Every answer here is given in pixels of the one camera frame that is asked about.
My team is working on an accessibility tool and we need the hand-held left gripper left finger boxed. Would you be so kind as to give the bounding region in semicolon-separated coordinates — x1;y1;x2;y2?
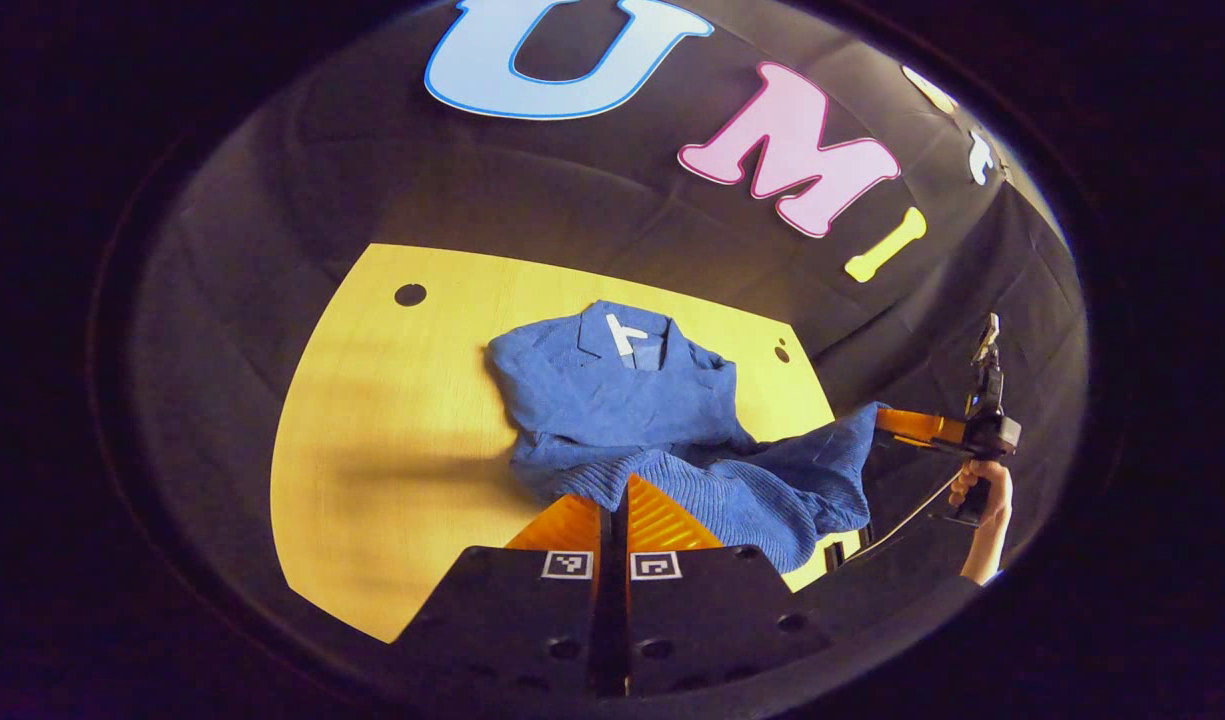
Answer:
385;492;616;701

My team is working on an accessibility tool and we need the blue shirt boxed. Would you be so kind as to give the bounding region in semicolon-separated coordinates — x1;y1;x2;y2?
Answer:
487;300;883;574

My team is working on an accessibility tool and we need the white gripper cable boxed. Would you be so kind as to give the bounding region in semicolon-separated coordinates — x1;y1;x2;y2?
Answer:
850;470;968;561

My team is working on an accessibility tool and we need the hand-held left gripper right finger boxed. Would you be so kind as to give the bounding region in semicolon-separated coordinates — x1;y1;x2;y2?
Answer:
615;472;841;701

